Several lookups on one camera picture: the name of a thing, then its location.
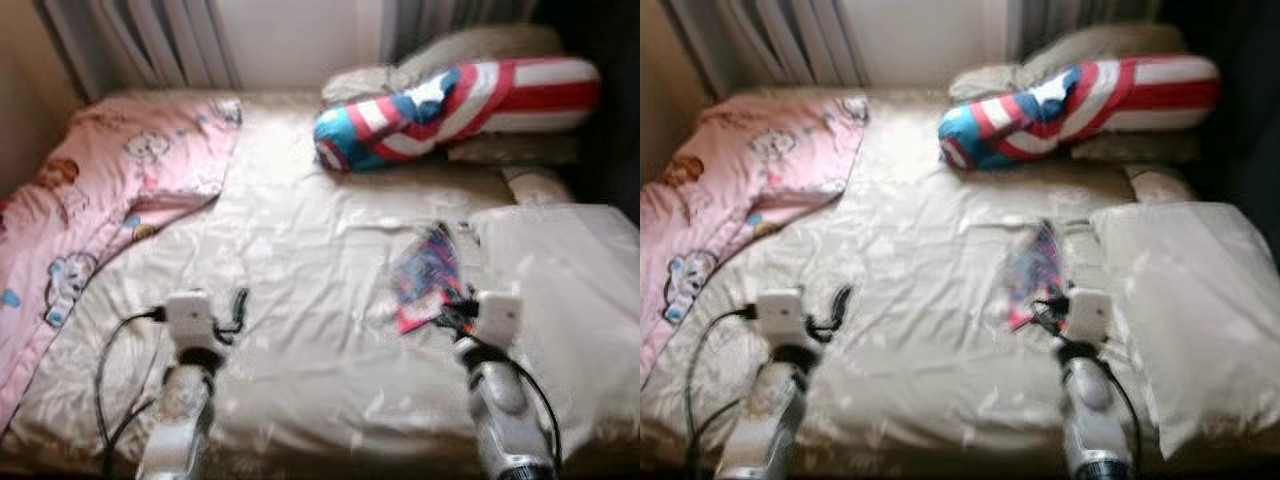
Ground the colourful comic book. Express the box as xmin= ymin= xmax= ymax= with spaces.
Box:
xmin=388 ymin=222 xmax=476 ymax=336
xmin=1003 ymin=220 xmax=1071 ymax=333

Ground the large beige leaf-print pillow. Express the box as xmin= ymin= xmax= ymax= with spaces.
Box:
xmin=1090 ymin=202 xmax=1280 ymax=461
xmin=468 ymin=203 xmax=641 ymax=456

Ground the beige leaf-print bed sheet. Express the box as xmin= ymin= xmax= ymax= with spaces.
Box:
xmin=0 ymin=88 xmax=641 ymax=476
xmin=640 ymin=88 xmax=1280 ymax=476

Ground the small beige rolled cushion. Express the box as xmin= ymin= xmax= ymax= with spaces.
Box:
xmin=1125 ymin=163 xmax=1198 ymax=206
xmin=500 ymin=165 xmax=578 ymax=208

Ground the pink cartoon print blanket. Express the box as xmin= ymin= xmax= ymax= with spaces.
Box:
xmin=0 ymin=95 xmax=244 ymax=431
xmin=640 ymin=95 xmax=869 ymax=386

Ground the red white blue bolster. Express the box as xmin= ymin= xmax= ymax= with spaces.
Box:
xmin=938 ymin=55 xmax=1221 ymax=171
xmin=313 ymin=57 xmax=601 ymax=174

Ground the grey pleated curtain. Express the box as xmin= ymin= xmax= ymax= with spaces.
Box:
xmin=380 ymin=0 xmax=541 ymax=61
xmin=665 ymin=0 xmax=866 ymax=96
xmin=1015 ymin=0 xmax=1166 ymax=56
xmin=40 ymin=0 xmax=241 ymax=99

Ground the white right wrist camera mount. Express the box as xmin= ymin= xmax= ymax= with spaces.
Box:
xmin=477 ymin=292 xmax=524 ymax=351
xmin=1065 ymin=288 xmax=1114 ymax=346

